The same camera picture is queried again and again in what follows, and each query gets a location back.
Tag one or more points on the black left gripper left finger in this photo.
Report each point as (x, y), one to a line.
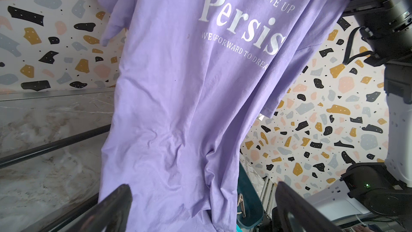
(110, 215)

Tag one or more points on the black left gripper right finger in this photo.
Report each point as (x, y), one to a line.
(297, 215)

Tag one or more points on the purple garment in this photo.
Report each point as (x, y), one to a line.
(194, 76)

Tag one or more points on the dark teal clothespin bin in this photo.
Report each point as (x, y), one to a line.
(250, 211)

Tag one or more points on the dark grey clothes rack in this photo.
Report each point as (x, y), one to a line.
(48, 187)

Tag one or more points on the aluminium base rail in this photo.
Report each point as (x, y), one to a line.
(334, 202)

